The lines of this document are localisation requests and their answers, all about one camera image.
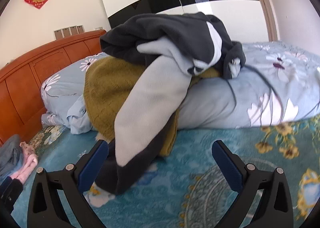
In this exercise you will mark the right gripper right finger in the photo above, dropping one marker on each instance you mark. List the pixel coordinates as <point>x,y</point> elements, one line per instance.
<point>275,206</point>

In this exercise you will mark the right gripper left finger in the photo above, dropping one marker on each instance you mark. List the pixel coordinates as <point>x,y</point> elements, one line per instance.
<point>45,208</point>

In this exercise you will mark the black and grey fleece jacket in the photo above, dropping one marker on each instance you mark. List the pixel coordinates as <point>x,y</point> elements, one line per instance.
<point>174,49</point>

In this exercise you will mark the grey folded garment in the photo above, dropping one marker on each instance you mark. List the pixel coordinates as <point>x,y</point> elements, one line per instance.
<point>11,156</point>

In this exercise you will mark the pink folded garment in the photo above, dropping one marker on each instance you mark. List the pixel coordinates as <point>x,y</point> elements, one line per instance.
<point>30,161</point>

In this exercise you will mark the orange wooden headboard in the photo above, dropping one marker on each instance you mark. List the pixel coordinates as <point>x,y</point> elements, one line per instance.
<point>21,81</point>

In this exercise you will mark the teal floral bed blanket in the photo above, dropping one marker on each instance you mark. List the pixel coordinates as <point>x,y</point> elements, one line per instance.
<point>187,189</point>

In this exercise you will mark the light blue floral duvet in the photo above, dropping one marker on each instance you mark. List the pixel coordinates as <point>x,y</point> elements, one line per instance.
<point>280,83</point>

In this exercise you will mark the wall switch panel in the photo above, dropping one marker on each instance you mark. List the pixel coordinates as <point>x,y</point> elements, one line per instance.
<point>70,31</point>

